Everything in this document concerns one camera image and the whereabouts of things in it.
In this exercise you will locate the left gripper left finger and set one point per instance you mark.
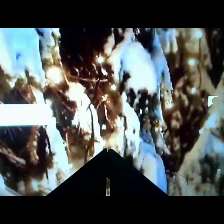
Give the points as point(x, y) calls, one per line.
point(90, 181)

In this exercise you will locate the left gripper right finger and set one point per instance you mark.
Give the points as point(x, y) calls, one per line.
point(126, 181)

